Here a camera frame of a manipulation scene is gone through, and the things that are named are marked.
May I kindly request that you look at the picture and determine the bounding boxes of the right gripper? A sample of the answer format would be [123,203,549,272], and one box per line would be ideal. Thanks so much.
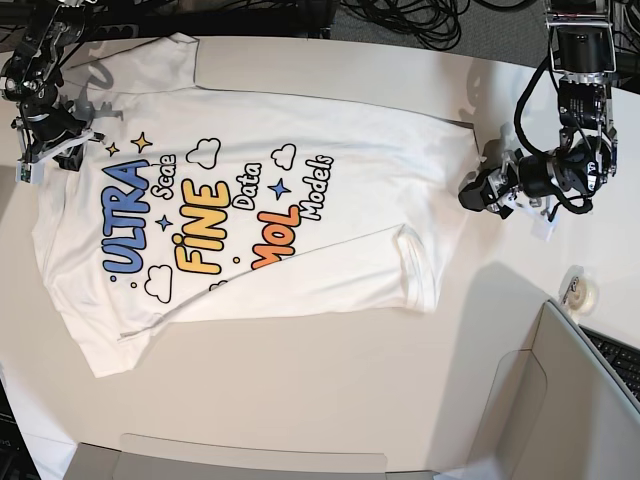
[12,107,103,171]

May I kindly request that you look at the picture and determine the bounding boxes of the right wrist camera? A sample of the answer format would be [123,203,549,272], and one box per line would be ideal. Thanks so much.
[16,160,45,184]

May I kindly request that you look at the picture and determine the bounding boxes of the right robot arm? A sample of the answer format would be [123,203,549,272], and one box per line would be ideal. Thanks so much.
[1,1,105,184]

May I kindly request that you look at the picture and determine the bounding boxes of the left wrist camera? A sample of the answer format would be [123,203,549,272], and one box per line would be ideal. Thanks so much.
[531,215,558,242]

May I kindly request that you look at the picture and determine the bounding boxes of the grey partition panel right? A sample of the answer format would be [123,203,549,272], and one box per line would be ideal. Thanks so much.
[463,301,639,479]

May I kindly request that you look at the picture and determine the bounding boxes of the black cable bundle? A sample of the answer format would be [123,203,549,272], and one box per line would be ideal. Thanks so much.
[339,0,640,91]

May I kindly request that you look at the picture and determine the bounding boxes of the grey partition panel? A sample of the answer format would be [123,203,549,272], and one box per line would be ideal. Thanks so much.
[463,301,639,479]
[64,433,436,479]

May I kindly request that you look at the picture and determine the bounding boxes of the black keyboard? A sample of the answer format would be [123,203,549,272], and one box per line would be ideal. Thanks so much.
[578,325,639,423]

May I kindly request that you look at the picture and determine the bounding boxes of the white printed t-shirt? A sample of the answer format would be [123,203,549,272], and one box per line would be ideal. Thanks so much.
[32,34,477,377]

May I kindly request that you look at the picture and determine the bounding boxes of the clear tape roll dispenser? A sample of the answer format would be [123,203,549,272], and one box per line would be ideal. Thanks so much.
[558,265,599,319]

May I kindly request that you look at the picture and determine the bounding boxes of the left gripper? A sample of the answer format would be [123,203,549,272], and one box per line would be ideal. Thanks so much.
[458,150,552,222]

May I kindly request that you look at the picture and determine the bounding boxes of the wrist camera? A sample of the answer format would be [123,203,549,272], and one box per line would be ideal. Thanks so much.
[531,215,558,242]
[16,160,45,184]

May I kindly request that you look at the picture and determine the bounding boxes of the grey partition panel bottom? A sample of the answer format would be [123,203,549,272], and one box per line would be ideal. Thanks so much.
[64,433,436,479]

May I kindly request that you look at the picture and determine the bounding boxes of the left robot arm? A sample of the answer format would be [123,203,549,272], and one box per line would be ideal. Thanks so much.
[458,1,618,239]

